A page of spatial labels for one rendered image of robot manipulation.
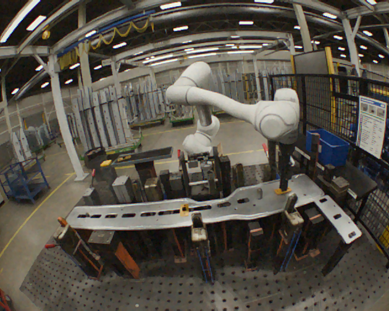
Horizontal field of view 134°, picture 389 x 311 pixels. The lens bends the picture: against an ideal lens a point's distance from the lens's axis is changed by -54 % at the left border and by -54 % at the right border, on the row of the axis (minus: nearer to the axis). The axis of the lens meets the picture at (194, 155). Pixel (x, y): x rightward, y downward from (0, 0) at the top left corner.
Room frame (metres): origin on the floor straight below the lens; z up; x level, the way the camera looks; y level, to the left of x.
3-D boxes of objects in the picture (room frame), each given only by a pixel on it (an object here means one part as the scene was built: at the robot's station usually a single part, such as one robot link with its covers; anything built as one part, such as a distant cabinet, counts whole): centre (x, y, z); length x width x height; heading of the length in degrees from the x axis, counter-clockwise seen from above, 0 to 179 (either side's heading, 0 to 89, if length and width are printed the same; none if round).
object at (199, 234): (0.42, 0.03, 0.87); 0.12 x 0.09 x 0.35; 178
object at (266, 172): (0.75, -0.39, 0.88); 0.07 x 0.06 x 0.35; 178
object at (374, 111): (0.47, -0.93, 1.30); 0.23 x 0.02 x 0.31; 178
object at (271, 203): (0.59, 0.10, 1.00); 1.38 x 0.22 x 0.02; 88
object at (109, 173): (0.95, 0.56, 0.92); 0.08 x 0.08 x 0.44; 88
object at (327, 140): (0.75, -0.82, 1.09); 0.30 x 0.17 x 0.13; 173
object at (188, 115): (7.71, 0.17, 0.88); 1.91 x 1.00 x 1.76; 175
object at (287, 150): (0.58, -0.38, 1.20); 0.08 x 0.07 x 0.09; 178
